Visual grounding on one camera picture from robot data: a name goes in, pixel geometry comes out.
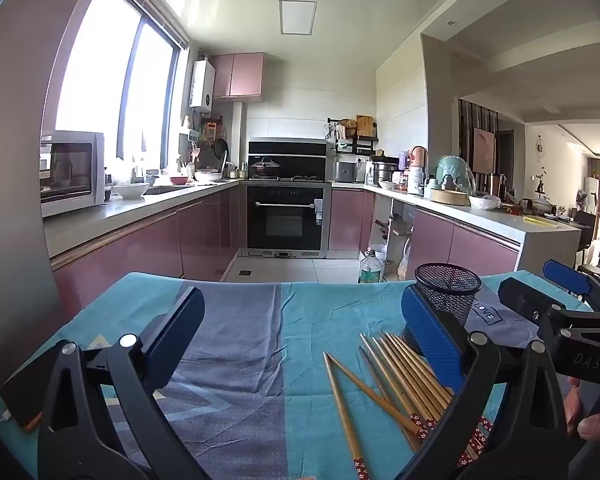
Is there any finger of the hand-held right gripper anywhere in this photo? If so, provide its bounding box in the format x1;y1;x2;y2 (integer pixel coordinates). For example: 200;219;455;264
542;259;600;322
497;277;600;342

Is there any black built-in oven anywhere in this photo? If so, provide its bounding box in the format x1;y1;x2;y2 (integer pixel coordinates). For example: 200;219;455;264
245;182;331;258

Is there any white bowl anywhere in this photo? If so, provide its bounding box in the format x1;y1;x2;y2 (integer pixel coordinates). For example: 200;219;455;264
112;182;150;200

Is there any pink kettle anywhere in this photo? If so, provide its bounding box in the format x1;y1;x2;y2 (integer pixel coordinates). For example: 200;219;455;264
409;146;428;181

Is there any cooking oil bottle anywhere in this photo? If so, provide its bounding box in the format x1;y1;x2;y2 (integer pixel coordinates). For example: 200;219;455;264
358;249;385;284

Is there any ceiling light panel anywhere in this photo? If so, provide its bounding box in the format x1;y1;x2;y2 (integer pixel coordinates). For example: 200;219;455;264
279;0;317;36

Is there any black smartphone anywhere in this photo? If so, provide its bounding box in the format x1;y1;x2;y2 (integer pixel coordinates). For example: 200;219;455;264
0;344;58;433

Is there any white microwave oven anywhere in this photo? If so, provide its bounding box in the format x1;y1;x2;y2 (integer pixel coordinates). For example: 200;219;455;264
40;130;106;218

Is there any bunch of wooden chopsticks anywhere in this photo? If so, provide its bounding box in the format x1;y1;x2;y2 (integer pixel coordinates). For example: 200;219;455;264
322;331;495;478

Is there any stainless steel pot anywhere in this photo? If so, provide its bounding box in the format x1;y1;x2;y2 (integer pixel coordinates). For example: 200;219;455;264
371;161;398;186

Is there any black wall rack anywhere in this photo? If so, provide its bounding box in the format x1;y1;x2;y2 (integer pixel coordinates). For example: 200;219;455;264
336;135;379;156

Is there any black mesh utensil holder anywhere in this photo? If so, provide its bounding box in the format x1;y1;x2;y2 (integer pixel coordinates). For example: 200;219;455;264
402;262;482;356

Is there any gas stove top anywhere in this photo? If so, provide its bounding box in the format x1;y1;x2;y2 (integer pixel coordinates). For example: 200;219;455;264
248;175;328;183

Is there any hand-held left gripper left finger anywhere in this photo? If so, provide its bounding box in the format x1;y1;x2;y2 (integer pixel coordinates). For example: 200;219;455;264
37;286;211;480

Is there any pot with glass lid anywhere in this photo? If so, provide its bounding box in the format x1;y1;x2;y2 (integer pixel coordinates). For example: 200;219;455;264
250;156;282;180

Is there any large kitchen window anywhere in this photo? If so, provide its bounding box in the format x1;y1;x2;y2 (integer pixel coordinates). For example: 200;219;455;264
55;0;191;176

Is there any white wall water heater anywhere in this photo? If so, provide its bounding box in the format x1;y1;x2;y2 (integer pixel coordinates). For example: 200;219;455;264
190;60;216;110

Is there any white kitchen countertop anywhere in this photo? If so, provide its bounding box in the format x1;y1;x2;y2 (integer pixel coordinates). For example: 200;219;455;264
330;182;581;271

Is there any black range hood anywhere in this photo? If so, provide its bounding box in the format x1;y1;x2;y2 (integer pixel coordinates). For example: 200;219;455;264
247;137;329;181

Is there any pink wall cabinet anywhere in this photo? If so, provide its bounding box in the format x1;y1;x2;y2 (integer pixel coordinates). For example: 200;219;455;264
209;52;266;100

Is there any pink base cabinet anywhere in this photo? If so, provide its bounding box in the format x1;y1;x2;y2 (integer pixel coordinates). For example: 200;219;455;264
410;208;521;281
328;187;376;253
50;182;241;306

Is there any blue grey printed tablecloth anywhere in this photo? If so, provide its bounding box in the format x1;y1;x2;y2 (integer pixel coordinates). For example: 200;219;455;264
0;270;600;480

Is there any pink wall picture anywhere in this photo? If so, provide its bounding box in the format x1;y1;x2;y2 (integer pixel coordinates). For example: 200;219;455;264
472;127;496;173

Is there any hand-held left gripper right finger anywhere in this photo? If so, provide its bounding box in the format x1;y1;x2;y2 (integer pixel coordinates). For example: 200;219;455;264
395;285;571;480

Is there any grey kitchen countertop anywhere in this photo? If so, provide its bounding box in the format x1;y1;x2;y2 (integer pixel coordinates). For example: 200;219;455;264
42;180;241;258

